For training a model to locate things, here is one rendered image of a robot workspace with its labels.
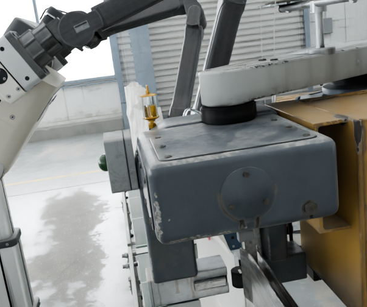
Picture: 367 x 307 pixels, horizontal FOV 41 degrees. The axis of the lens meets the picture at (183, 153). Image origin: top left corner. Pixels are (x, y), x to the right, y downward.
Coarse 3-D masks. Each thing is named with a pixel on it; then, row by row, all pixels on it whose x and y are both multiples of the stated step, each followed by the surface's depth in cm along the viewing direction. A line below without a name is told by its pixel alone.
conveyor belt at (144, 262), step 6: (138, 258) 251; (144, 258) 250; (144, 264) 244; (144, 270) 237; (144, 276) 232; (144, 282) 226; (144, 288) 221; (144, 294) 215; (144, 300) 210; (150, 306) 205; (156, 306) 205
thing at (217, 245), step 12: (204, 240) 126; (216, 240) 113; (204, 252) 130; (216, 252) 115; (228, 252) 105; (228, 264) 106; (228, 276) 108; (204, 300) 124; (216, 300) 123; (228, 300) 112; (240, 300) 102
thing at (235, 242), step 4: (224, 236) 268; (228, 236) 268; (232, 236) 268; (236, 236) 269; (228, 240) 269; (232, 240) 269; (236, 240) 270; (228, 244) 270; (232, 244) 270; (236, 244) 270; (240, 244) 271; (232, 248) 270; (236, 248) 271
